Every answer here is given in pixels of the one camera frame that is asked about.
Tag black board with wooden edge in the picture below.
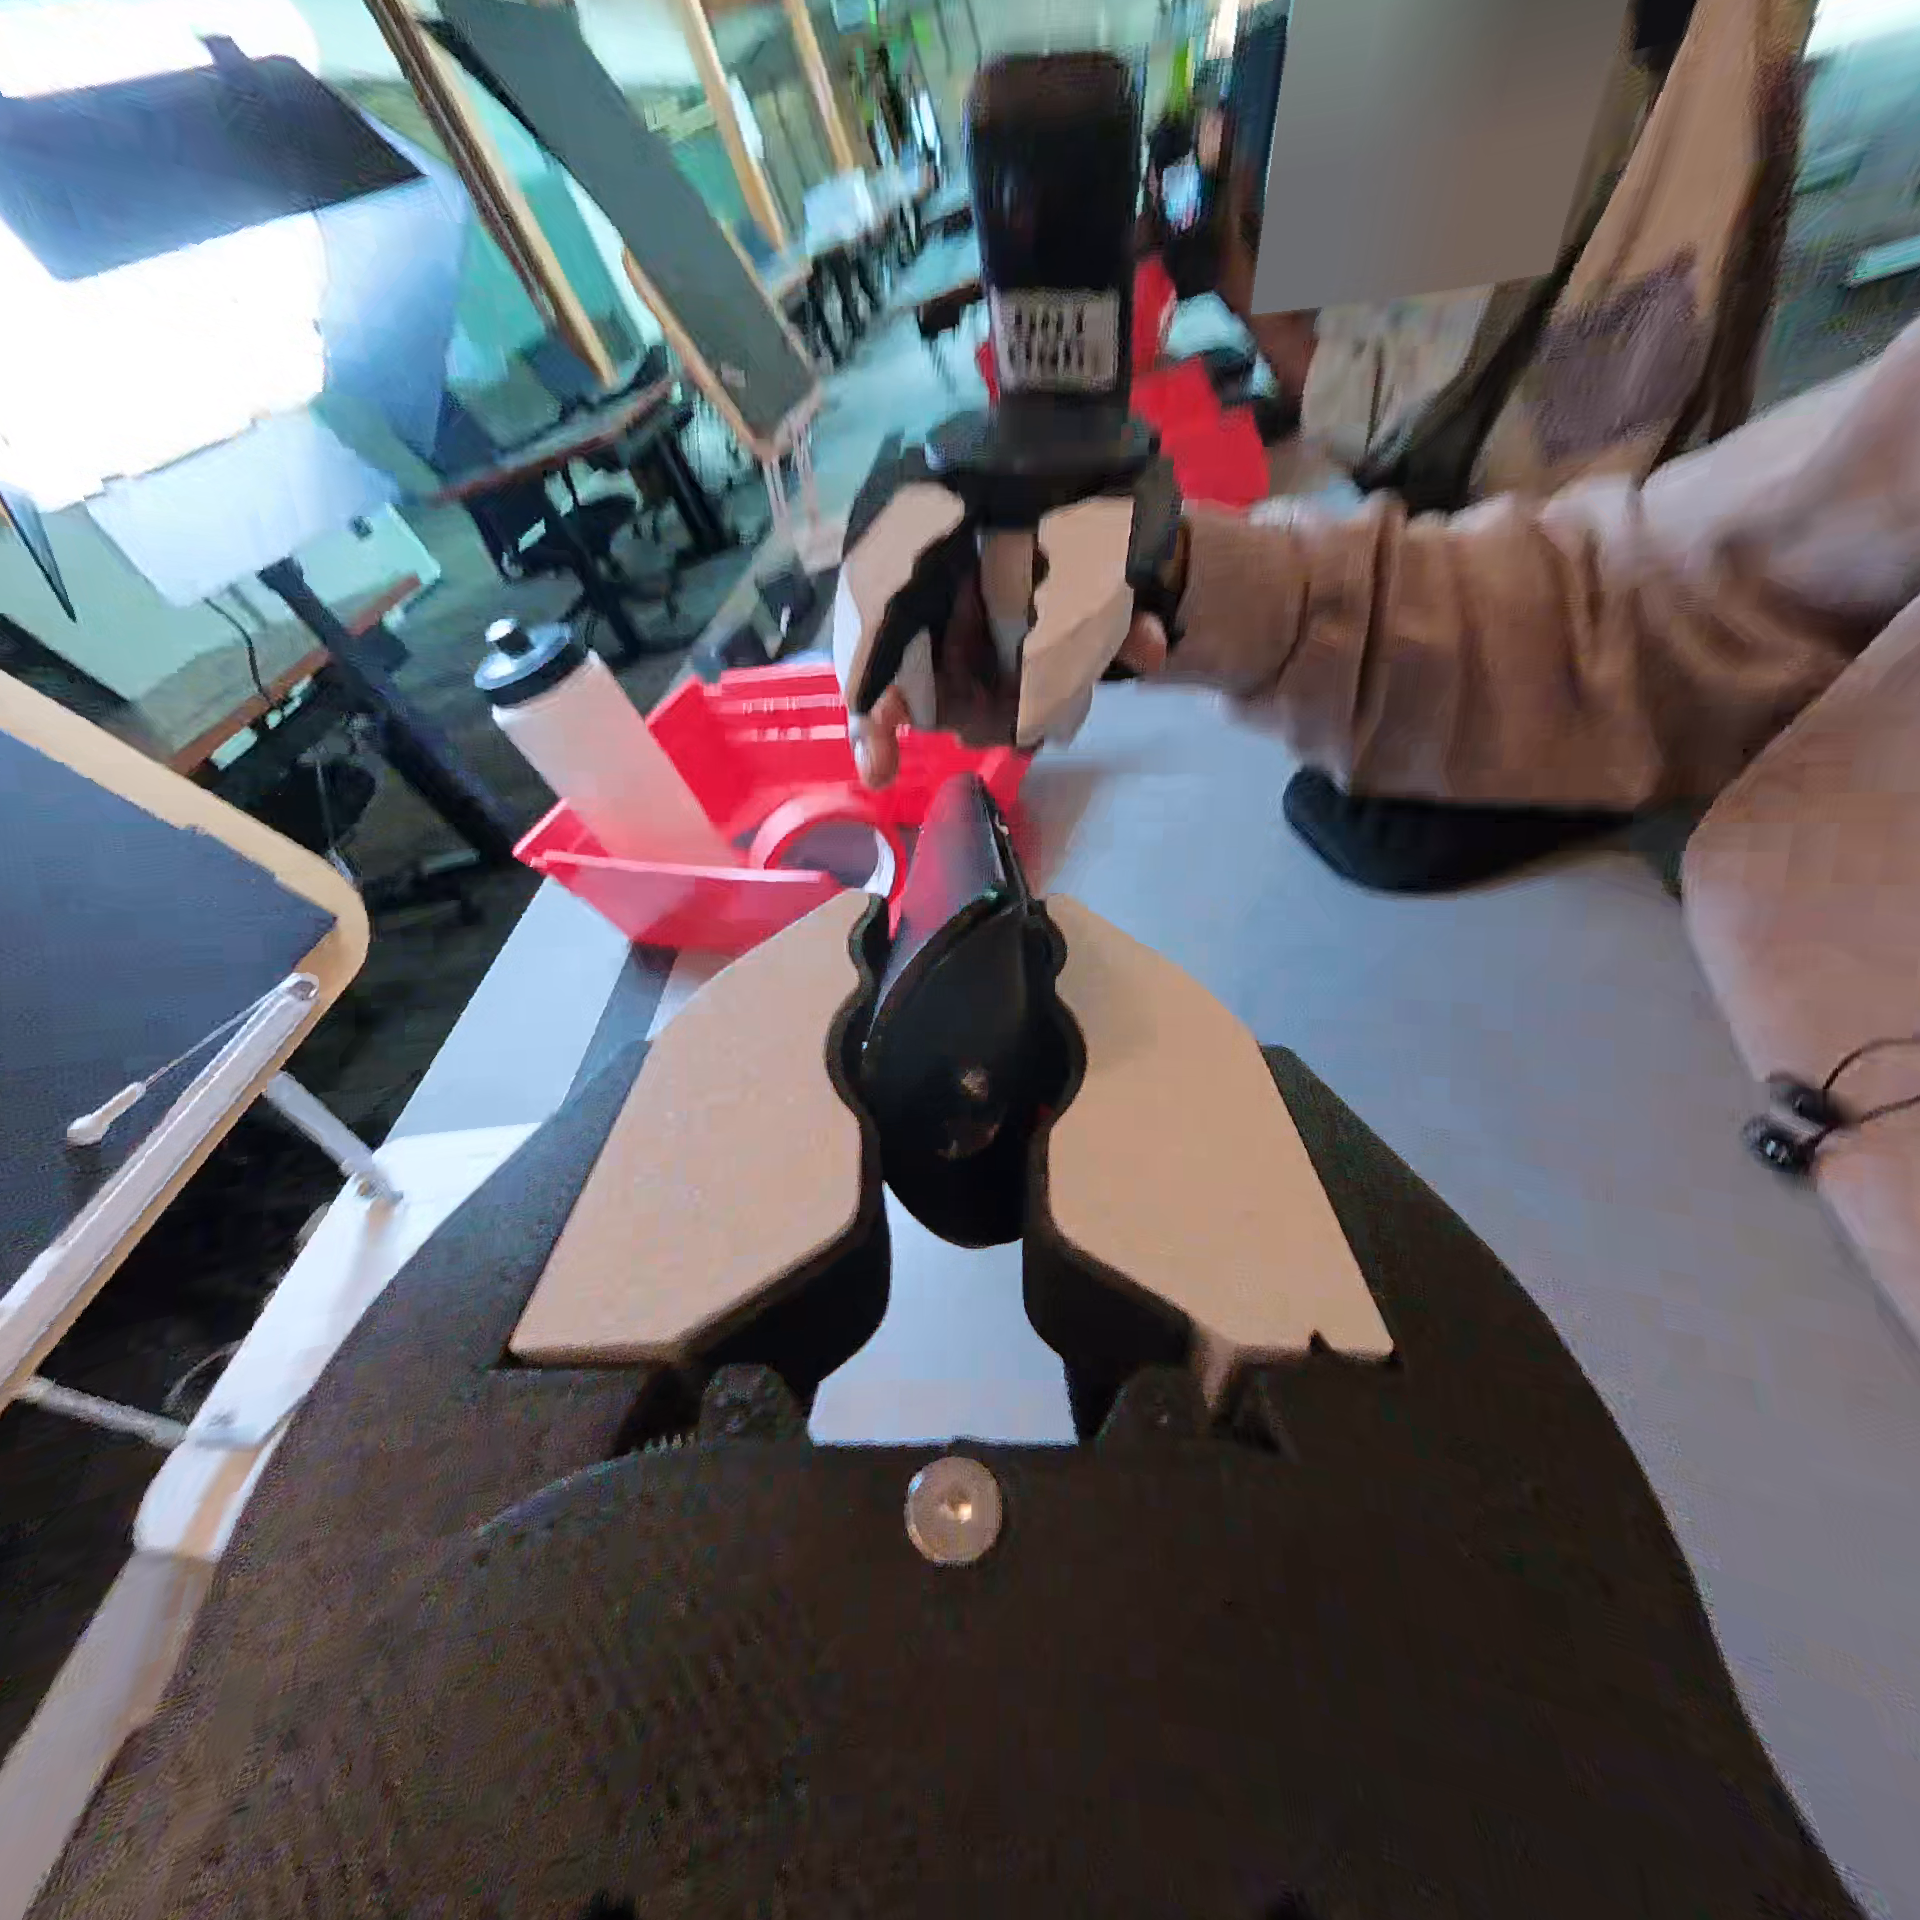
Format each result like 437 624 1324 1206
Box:
434 0 822 460
0 672 369 1413

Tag white-tipped metal wire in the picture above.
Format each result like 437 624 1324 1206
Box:
64 974 287 1154

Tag black remote control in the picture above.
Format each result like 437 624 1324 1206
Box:
862 776 1061 1248

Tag wooden office desk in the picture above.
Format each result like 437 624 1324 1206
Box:
434 383 709 635

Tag black wired earphones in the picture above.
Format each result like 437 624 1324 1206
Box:
1737 1036 1920 1174

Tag red tape roll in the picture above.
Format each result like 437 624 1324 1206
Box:
743 795 904 904

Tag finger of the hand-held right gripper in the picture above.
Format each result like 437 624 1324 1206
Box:
829 480 973 727
1010 498 1137 754

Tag white water bottle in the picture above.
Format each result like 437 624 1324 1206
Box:
473 621 743 870

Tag studio softbox light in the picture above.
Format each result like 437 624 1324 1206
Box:
0 37 518 870

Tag person's right forearm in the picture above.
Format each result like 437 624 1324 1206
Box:
1170 322 1920 813

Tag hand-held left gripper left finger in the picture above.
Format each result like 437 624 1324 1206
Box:
511 890 888 1372

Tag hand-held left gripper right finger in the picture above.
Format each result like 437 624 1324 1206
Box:
1024 892 1398 1375

